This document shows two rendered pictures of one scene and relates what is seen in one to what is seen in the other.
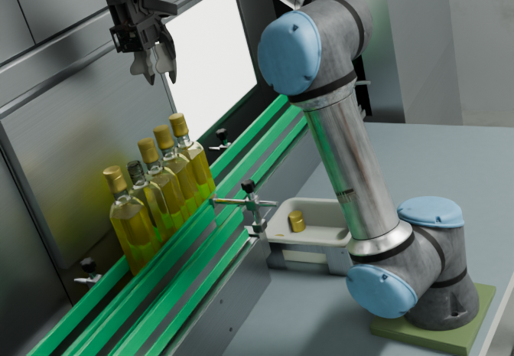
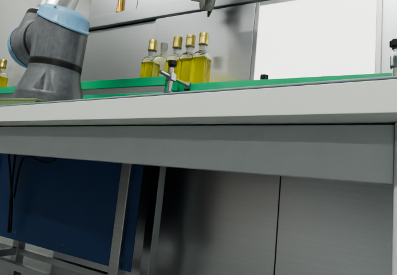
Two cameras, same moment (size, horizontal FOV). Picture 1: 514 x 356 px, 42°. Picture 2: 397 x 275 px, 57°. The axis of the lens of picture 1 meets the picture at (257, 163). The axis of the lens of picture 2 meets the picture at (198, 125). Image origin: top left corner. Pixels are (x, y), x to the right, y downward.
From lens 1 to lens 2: 2.01 m
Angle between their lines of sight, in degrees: 91
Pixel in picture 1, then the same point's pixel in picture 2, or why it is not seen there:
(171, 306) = (100, 87)
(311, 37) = not seen: outside the picture
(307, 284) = not seen: hidden behind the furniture
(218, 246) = (138, 83)
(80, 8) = not seen: outside the picture
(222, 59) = (328, 42)
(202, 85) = (292, 52)
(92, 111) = (196, 32)
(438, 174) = not seen: hidden behind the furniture
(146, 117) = (227, 50)
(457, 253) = (32, 36)
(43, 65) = (186, 5)
